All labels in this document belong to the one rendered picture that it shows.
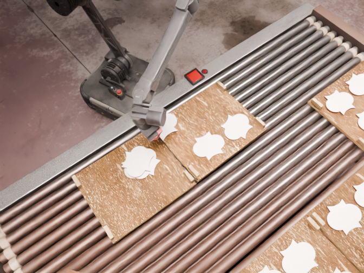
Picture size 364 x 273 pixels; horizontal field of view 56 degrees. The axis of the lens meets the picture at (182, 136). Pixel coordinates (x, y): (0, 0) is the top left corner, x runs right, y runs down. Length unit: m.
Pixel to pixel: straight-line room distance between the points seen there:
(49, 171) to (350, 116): 1.39
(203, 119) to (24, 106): 1.86
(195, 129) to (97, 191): 0.51
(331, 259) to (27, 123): 2.37
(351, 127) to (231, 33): 1.86
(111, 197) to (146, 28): 2.19
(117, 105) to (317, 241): 1.67
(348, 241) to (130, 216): 0.85
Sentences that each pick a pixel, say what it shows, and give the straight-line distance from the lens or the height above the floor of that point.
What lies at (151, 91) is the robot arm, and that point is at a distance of 1.30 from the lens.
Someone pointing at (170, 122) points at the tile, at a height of 1.06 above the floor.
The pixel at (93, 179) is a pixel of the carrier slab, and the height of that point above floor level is 0.94.
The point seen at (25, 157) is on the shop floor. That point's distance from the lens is 2.83.
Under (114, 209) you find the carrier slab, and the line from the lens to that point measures 1.45.
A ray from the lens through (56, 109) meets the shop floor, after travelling 2.97.
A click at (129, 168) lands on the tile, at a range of 1.48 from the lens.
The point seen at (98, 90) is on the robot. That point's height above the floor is 0.24.
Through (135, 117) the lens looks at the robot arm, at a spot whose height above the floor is 1.24.
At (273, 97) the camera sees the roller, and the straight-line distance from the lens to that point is 1.73.
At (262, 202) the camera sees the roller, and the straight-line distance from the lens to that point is 1.47.
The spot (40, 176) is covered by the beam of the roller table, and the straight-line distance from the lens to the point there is 1.63.
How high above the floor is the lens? 2.29
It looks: 61 degrees down
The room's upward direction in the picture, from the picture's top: 3 degrees counter-clockwise
